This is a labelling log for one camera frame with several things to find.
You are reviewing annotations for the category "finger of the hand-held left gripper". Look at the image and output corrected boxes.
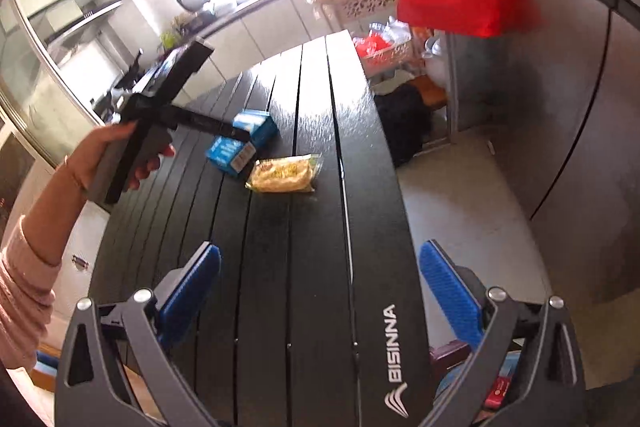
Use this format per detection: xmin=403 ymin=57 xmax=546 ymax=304
xmin=169 ymin=105 xmax=252 ymax=142

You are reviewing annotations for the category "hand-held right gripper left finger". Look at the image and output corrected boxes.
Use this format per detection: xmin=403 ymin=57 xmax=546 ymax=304
xmin=52 ymin=242 xmax=223 ymax=427

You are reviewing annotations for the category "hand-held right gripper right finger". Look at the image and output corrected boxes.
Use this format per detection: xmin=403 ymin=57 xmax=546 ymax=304
xmin=417 ymin=239 xmax=588 ymax=427

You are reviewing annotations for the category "person's left forearm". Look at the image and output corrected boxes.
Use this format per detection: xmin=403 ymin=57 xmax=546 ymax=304
xmin=0 ymin=157 xmax=101 ymax=370

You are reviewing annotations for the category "person's left hand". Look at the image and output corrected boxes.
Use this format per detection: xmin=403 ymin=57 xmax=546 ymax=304
xmin=65 ymin=121 xmax=177 ymax=194

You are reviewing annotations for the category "purple box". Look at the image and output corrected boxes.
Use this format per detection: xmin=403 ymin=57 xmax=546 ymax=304
xmin=430 ymin=341 xmax=473 ymax=388

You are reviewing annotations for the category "yellow snack packet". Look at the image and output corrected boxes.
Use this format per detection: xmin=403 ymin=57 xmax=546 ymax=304
xmin=245 ymin=153 xmax=323 ymax=194

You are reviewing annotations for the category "white kitchen counter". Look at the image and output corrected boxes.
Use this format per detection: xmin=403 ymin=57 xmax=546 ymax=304
xmin=90 ymin=0 xmax=326 ymax=118

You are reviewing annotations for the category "glass sliding door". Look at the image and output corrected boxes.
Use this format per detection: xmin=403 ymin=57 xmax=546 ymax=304
xmin=0 ymin=0 xmax=126 ymax=168

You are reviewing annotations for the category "black bag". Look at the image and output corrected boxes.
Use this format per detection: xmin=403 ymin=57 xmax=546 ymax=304
xmin=375 ymin=84 xmax=433 ymax=168

